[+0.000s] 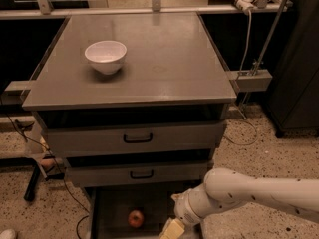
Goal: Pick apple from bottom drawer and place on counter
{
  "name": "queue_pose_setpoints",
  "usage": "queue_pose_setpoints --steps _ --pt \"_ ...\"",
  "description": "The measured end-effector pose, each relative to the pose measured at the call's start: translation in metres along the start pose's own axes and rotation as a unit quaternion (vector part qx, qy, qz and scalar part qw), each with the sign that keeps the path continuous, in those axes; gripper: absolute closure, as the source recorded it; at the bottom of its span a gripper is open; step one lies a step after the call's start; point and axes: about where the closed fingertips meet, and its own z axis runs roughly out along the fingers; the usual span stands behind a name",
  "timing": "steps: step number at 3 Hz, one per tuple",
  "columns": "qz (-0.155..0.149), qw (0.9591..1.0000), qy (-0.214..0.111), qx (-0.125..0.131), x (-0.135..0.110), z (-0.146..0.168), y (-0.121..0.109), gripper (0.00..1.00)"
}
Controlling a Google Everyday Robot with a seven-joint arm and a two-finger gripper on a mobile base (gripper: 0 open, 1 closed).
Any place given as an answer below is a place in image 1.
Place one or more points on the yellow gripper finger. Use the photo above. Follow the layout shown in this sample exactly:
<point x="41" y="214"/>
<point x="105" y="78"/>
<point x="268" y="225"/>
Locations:
<point x="173" y="229"/>

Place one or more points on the red apple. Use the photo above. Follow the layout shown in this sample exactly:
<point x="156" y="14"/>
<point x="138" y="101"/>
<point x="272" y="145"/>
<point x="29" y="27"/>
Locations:
<point x="136" y="219"/>

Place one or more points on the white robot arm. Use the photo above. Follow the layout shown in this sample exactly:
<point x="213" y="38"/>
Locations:
<point x="224" y="189"/>

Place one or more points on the bottom open grey drawer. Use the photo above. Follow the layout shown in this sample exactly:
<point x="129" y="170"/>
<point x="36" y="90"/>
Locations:
<point x="111" y="206"/>

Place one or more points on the middle grey drawer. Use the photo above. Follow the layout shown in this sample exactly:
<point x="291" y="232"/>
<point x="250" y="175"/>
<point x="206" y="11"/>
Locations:
<point x="98" y="176"/>

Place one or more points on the top grey drawer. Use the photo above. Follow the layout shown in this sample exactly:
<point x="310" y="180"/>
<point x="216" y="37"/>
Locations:
<point x="139" y="138"/>

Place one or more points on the grey drawer cabinet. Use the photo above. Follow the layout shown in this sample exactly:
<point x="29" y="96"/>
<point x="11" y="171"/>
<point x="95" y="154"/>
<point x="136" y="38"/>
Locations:
<point x="171" y="74"/>

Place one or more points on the black floor bar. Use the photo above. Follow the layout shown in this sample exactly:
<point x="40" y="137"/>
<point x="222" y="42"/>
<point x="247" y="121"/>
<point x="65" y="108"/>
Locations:
<point x="31" y="188"/>

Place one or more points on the white shoe tip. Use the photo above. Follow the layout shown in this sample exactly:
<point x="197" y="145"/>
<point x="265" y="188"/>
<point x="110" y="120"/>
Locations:
<point x="8" y="234"/>

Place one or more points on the dark cabinet at right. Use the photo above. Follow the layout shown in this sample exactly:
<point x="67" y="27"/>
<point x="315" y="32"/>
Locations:
<point x="292" y="99"/>

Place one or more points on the white ceramic bowl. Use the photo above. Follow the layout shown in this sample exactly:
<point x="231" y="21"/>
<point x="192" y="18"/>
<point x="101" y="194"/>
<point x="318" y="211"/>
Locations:
<point x="106" y="57"/>

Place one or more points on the metal diagonal rod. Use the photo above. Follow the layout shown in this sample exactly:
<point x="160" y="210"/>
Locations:
<point x="256" y="65"/>

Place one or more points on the grey right side bracket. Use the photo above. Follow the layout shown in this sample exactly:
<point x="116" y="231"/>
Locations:
<point x="247" y="83"/>

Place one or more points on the grey bracket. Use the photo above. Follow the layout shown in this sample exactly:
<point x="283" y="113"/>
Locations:
<point x="16" y="92"/>
<point x="247" y="83"/>

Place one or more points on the grey left side bracket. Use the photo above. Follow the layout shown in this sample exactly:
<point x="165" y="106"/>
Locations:
<point x="16" y="92"/>

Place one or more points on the grey back rail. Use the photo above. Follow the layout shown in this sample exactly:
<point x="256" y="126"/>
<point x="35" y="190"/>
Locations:
<point x="133" y="9"/>

